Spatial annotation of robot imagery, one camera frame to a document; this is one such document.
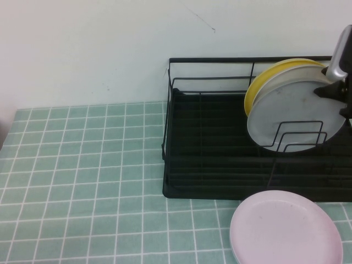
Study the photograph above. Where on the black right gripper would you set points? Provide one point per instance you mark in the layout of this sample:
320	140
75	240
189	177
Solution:
343	92

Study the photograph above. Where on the grey plate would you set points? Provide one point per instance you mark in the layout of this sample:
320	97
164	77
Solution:
291	112

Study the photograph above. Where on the cream white plate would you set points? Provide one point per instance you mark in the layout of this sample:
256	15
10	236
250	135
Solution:
302	72

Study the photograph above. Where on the yellow plate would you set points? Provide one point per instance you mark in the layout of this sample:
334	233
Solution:
250	96

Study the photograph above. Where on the pink plate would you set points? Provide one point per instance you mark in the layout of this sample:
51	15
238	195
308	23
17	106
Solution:
283	231

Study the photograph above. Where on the black drip tray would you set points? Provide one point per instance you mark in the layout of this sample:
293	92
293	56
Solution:
220	123

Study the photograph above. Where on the green checkered tablecloth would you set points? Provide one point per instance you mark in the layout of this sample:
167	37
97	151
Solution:
82	165

